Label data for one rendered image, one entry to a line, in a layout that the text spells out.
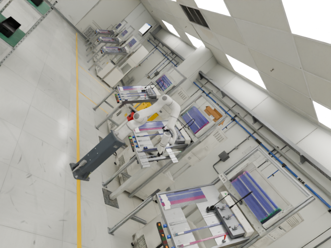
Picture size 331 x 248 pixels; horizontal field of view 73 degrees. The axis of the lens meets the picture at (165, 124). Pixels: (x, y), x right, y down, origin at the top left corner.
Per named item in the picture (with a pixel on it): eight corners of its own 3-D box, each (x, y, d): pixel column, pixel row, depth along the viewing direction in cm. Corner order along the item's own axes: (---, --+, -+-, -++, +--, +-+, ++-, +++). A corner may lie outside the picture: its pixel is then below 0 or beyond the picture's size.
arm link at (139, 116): (140, 125, 272) (134, 122, 257) (136, 116, 275) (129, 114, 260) (174, 103, 262) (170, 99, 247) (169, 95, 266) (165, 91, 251)
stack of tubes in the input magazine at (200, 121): (194, 133, 319) (209, 121, 315) (181, 115, 359) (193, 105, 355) (198, 138, 326) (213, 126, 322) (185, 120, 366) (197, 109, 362)
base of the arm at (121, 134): (116, 140, 260) (128, 130, 257) (111, 129, 270) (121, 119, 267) (126, 144, 276) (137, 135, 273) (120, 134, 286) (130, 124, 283)
